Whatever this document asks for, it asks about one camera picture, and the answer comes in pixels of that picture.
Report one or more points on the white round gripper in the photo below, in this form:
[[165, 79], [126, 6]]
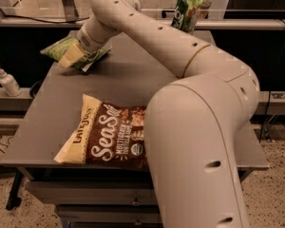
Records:
[[85, 41]]

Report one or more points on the green jalapeno kettle chip bag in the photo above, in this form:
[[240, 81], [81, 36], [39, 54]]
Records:
[[58, 49]]

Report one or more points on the brown sea salt chip bag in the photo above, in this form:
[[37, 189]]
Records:
[[107, 135]]

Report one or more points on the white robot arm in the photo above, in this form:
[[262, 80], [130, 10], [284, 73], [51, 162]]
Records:
[[188, 128]]

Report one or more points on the green standing snack bag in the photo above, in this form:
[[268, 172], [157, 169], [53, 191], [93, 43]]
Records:
[[185, 15]]

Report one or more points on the white pump bottle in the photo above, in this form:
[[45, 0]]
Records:
[[10, 85]]

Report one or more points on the grey upper drawer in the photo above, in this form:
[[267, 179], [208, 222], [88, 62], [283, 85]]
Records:
[[99, 193]]

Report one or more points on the grey drawer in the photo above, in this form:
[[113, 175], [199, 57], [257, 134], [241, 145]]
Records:
[[109, 213], [99, 193]]

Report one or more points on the black table leg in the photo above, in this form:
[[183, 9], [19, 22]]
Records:
[[13, 200]]

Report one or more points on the grey lower drawer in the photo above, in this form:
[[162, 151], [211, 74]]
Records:
[[109, 213]]

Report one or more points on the metal frame leg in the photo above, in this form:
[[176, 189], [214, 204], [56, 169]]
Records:
[[70, 11]]

